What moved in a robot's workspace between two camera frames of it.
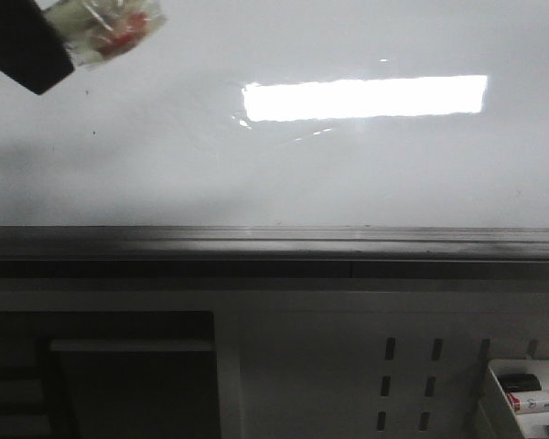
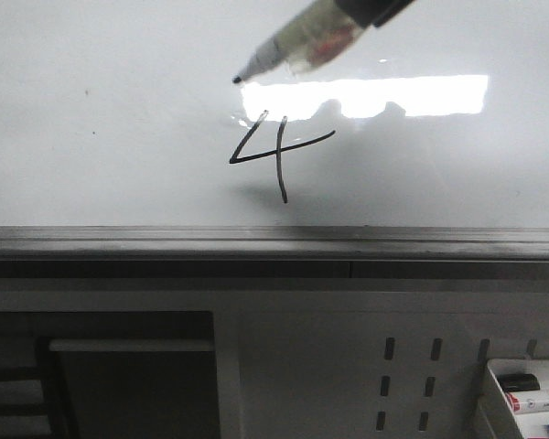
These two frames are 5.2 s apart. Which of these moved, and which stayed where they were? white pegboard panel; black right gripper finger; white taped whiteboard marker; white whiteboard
Moved: black right gripper finger; white taped whiteboard marker
Stayed: white whiteboard; white pegboard panel
